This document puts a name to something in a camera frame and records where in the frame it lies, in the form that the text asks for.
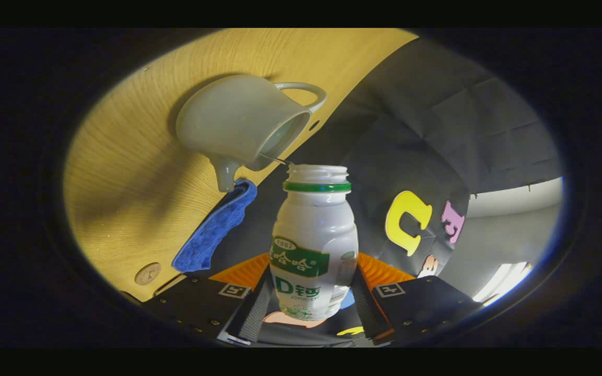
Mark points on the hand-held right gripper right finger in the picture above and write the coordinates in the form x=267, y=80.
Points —
x=426, y=303

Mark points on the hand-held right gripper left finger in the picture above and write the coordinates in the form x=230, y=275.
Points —
x=196, y=305

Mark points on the round wooden coaster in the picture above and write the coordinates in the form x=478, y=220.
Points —
x=148, y=273

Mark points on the white green-label water bottle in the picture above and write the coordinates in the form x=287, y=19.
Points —
x=314, y=230

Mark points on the white ceramic teacup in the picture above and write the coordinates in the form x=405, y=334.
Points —
x=233, y=120

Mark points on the blue towel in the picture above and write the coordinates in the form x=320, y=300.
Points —
x=212, y=232

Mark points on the large ceiling light panel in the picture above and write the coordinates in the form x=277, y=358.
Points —
x=502, y=282

